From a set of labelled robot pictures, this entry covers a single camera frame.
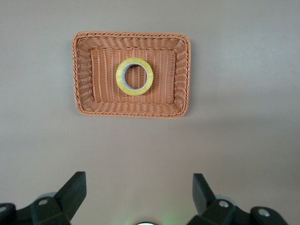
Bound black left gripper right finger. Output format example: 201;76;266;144
187;173;288;225

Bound yellow packing tape roll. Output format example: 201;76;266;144
115;57;154;96

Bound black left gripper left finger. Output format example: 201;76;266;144
0;171;87;225

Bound brown wicker basket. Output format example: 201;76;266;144
71;31;192;120

